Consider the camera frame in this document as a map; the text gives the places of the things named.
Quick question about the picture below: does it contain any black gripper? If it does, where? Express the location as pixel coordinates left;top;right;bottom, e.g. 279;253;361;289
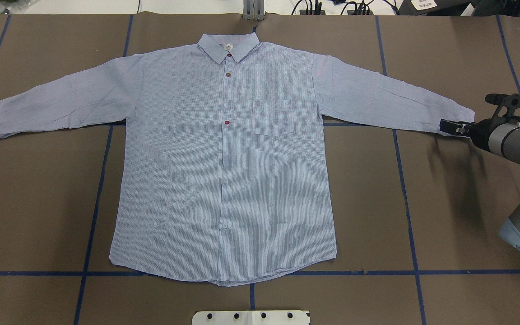
439;119;477;138

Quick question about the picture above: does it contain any light blue striped shirt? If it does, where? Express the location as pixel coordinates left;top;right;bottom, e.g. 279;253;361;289
0;33;475;287

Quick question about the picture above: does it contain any black labelled box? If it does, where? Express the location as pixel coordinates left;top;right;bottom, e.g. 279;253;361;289
397;0;475;16

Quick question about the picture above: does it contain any black USB hub far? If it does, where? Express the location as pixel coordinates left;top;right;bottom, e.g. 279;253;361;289
344;4;374;16

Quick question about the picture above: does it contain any black usb hub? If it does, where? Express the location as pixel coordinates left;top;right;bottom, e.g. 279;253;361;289
298;8;326;16
344;4;374;16

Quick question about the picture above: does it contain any black USB hub near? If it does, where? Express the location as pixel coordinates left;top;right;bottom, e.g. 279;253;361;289
298;8;326;16

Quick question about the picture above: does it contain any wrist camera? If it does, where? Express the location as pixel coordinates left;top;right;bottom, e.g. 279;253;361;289
485;94;520;125

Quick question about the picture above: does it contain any aluminium frame post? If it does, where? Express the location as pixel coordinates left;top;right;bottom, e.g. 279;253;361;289
243;0;265;21

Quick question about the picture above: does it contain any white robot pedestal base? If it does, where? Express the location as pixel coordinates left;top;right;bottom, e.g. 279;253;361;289
191;310;311;325

